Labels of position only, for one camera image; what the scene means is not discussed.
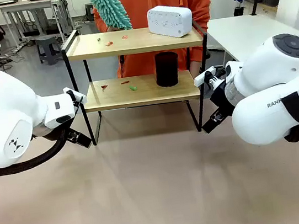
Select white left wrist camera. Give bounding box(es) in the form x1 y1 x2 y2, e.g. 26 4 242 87
62 84 88 107

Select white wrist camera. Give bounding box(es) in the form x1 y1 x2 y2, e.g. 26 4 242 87
191 65 218 87
62 84 88 107

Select black braided cable sleeve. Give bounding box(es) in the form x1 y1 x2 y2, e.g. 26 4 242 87
0 125 76 177

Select person left hand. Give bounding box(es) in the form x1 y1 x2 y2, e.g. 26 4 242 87
188 60 201 77

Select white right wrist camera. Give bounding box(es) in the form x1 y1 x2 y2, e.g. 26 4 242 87
191 65 218 87

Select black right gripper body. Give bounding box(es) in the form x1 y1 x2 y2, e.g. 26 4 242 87
206 77 237 122

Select white desk grey legs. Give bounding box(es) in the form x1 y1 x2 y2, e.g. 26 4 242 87
0 0 75 51

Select black frame wooden shelf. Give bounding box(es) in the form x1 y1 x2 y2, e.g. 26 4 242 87
58 11 222 150

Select grey plastic stool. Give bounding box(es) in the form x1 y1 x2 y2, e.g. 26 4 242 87
34 34 65 67

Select teal microfibre duster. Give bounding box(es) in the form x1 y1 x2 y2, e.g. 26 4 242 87
86 0 133 35

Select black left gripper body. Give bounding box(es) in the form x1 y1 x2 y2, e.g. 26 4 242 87
30 120 73 147

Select black cylindrical cup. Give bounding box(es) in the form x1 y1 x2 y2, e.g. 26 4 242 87
152 50 183 89

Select large white table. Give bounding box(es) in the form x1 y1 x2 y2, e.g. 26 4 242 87
205 6 299 68

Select white rounded speaker box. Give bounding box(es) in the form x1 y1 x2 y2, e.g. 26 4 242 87
145 1 196 42

